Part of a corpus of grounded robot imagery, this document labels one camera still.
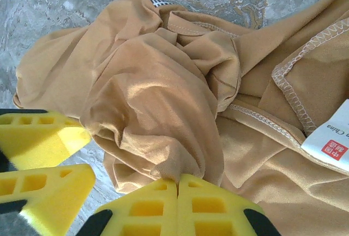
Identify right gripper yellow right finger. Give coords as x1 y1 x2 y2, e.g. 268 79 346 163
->
177 173 281 236

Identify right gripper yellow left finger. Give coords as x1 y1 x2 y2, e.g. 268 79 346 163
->
68 178 179 236

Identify tan orange t-shirt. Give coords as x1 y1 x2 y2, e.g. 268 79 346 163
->
12 0 349 236

